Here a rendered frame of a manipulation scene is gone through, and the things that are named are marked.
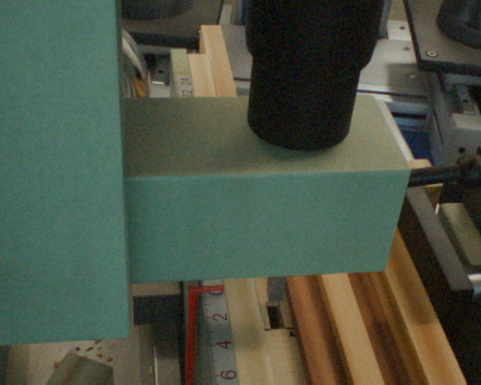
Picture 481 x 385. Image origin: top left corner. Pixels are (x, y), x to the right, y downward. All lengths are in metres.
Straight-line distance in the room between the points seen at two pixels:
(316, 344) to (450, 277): 0.08
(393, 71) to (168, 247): 0.84
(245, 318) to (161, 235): 0.10
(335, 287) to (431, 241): 0.06
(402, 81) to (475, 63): 0.15
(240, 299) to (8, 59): 0.23
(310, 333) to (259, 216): 0.10
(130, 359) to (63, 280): 0.28
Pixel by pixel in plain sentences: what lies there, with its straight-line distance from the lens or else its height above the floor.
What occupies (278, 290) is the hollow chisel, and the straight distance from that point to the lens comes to 0.44.
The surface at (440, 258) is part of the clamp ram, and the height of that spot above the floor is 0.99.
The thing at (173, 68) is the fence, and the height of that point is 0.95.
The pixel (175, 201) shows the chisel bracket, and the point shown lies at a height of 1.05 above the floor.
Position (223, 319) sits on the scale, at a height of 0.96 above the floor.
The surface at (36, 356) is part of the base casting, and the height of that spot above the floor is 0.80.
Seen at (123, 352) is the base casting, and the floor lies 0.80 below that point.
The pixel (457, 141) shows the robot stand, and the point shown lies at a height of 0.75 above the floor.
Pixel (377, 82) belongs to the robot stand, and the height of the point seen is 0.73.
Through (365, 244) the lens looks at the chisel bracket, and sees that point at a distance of 0.39.
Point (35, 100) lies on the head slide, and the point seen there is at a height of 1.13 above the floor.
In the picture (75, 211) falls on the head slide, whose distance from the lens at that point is 0.30.
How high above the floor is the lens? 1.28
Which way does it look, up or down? 39 degrees down
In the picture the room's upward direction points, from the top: 5 degrees clockwise
